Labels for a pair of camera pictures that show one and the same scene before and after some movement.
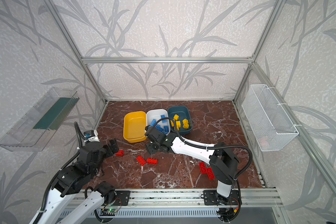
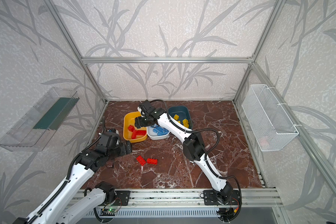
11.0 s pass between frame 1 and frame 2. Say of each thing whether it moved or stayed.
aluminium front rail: stayed
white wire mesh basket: stayed
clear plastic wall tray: stayed
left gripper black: moved
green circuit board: stayed
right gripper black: moved
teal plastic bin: stayed
